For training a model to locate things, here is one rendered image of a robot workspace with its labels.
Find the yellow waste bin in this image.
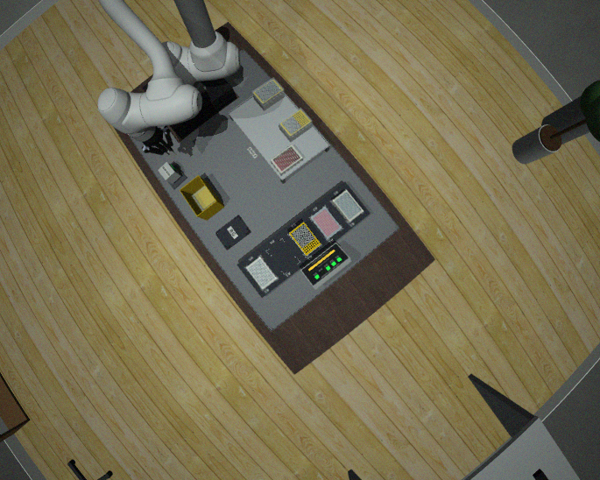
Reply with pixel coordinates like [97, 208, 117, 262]
[180, 175, 224, 220]

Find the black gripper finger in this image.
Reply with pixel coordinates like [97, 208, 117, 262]
[142, 142, 175, 158]
[158, 126, 177, 157]

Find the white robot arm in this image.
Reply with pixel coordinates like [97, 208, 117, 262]
[97, 0, 240, 142]

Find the white multi-trough reservoir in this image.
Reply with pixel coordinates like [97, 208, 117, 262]
[332, 190, 363, 223]

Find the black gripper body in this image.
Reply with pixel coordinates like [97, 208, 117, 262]
[143, 126, 163, 147]

